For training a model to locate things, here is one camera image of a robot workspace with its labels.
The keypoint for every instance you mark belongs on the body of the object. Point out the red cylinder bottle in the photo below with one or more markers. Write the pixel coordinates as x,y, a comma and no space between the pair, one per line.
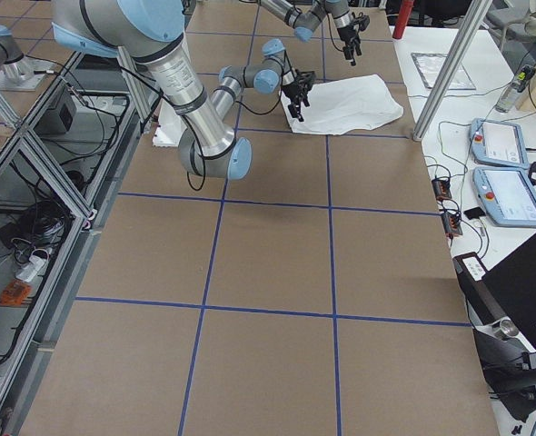
402,19

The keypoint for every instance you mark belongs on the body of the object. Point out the black box with label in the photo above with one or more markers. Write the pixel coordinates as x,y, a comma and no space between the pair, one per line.
470,272

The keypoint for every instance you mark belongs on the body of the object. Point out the aluminium frame post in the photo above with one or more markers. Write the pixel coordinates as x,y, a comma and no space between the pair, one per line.
461,43

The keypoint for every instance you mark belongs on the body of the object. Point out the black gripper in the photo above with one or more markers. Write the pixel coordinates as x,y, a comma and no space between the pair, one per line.
346,34
292,90

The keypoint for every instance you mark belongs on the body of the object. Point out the blue teach pendant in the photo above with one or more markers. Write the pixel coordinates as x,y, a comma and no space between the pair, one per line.
498,143
506,195

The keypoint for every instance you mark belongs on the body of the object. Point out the white central pedestal column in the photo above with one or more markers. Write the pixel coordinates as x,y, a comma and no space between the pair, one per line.
170,127

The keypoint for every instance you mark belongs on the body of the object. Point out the upper blue teach pendant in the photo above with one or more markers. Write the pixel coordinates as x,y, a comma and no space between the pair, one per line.
498,143

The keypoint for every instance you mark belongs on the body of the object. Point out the black laptop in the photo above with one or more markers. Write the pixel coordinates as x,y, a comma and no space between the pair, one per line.
512,283

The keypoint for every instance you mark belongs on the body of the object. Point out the white long-sleeve printed shirt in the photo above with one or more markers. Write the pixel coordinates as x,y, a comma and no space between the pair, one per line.
336,108

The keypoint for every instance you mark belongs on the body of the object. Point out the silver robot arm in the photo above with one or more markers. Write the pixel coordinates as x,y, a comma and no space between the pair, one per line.
152,32
347,23

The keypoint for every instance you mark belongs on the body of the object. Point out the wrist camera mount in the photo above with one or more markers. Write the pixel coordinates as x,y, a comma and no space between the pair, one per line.
361,22

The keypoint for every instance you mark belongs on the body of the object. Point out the clear water bottle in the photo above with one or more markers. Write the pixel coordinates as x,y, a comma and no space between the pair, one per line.
515,88

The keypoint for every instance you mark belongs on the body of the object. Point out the lower blue teach pendant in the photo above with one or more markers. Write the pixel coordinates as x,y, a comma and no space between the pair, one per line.
506,195

